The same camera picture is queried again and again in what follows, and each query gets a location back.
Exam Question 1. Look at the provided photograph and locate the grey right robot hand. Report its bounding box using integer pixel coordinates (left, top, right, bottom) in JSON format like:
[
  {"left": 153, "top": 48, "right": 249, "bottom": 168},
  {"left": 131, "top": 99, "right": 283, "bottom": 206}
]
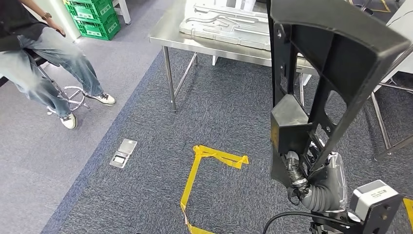
[{"left": 285, "top": 138, "right": 348, "bottom": 212}]

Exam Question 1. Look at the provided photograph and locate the black plastic plate frame part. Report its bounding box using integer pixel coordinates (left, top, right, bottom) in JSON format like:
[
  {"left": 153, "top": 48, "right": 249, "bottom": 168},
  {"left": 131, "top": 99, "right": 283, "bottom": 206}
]
[{"left": 266, "top": 0, "right": 412, "bottom": 188}]

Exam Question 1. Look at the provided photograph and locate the stainless steel workbench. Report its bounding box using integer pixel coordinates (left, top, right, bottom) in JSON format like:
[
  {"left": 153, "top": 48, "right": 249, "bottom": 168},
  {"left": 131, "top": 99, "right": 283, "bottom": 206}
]
[{"left": 148, "top": 0, "right": 319, "bottom": 113}]

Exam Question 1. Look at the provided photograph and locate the crumpled yellow floor tape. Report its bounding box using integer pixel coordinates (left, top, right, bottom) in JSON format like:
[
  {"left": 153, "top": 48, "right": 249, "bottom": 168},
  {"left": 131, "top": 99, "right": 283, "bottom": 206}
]
[{"left": 179, "top": 145, "right": 250, "bottom": 234}]

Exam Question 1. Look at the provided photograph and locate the yellow floor tape rectangle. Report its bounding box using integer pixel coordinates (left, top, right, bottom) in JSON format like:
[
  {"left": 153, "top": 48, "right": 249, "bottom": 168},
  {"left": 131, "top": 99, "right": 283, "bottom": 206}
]
[{"left": 403, "top": 197, "right": 413, "bottom": 223}]

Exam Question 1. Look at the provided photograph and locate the stamped sheet metal panel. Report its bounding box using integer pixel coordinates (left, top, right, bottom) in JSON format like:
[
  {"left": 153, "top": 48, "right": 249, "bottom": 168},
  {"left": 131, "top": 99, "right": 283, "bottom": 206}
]
[{"left": 179, "top": 0, "right": 272, "bottom": 52}]

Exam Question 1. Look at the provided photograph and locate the metal floor outlet box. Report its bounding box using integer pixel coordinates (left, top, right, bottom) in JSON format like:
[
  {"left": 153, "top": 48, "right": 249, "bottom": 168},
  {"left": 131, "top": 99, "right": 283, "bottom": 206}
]
[{"left": 109, "top": 138, "right": 138, "bottom": 170}]

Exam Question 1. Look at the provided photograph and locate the white table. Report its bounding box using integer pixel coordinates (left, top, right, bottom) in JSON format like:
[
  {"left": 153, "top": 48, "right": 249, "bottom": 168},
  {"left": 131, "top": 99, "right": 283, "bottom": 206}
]
[{"left": 112, "top": 0, "right": 132, "bottom": 25}]

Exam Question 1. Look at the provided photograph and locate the chrome stool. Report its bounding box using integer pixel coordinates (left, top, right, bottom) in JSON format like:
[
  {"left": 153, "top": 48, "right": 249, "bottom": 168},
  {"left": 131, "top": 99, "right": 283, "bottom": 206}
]
[{"left": 24, "top": 48, "right": 91, "bottom": 115}]

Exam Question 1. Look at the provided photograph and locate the person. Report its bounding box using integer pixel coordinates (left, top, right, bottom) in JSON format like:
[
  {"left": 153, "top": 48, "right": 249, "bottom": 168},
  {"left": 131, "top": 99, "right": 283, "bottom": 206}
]
[{"left": 0, "top": 0, "right": 117, "bottom": 131}]

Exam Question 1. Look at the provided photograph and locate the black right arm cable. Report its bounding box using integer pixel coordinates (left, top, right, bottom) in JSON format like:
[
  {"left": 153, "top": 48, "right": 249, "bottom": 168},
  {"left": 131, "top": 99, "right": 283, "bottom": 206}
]
[{"left": 262, "top": 211, "right": 323, "bottom": 234}]

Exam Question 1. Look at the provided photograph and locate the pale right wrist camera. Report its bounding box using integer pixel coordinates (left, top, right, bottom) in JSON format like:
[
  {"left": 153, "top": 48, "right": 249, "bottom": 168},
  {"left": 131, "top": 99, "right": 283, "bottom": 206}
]
[{"left": 349, "top": 179, "right": 401, "bottom": 223}]

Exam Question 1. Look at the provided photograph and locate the black right camera bracket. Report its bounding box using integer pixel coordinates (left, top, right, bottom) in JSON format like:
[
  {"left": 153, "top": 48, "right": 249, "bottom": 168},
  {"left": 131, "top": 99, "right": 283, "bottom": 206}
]
[{"left": 309, "top": 194, "right": 405, "bottom": 234}]

